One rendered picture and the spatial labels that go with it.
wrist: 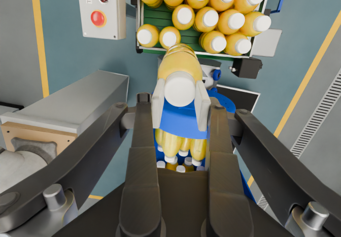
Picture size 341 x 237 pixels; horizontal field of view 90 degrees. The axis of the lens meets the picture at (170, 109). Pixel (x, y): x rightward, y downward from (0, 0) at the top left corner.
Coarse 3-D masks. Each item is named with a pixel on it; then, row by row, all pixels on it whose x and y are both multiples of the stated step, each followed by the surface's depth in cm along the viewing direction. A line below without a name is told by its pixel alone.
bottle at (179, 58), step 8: (168, 48) 36; (176, 48) 30; (184, 48) 30; (168, 56) 25; (176, 56) 24; (184, 56) 24; (192, 56) 25; (160, 64) 26; (168, 64) 23; (176, 64) 23; (184, 64) 23; (192, 64) 23; (160, 72) 24; (168, 72) 23; (176, 72) 22; (184, 72) 21; (192, 72) 23; (200, 72) 24
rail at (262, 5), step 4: (264, 0) 55; (260, 4) 57; (264, 4) 55; (260, 8) 57; (264, 8) 55; (256, 36) 59; (252, 40) 61; (252, 44) 60; (252, 48) 61; (248, 52) 63; (252, 52) 61
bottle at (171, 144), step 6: (162, 132) 61; (162, 138) 61; (168, 138) 58; (174, 138) 58; (180, 138) 60; (162, 144) 62; (168, 144) 59; (174, 144) 59; (180, 144) 62; (168, 150) 60; (174, 150) 60; (168, 156) 64; (174, 156) 64
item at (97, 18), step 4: (92, 12) 46; (96, 12) 45; (92, 16) 46; (96, 16) 46; (100, 16) 46; (92, 20) 46; (96, 20) 46; (100, 20) 46; (104, 20) 46; (96, 24) 47; (100, 24) 47
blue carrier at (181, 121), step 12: (216, 96) 61; (168, 108) 48; (180, 108) 49; (192, 108) 49; (228, 108) 52; (168, 120) 47; (180, 120) 45; (192, 120) 44; (168, 132) 48; (180, 132) 47; (192, 132) 46; (204, 132) 46; (156, 144) 74; (156, 156) 78; (180, 156) 84
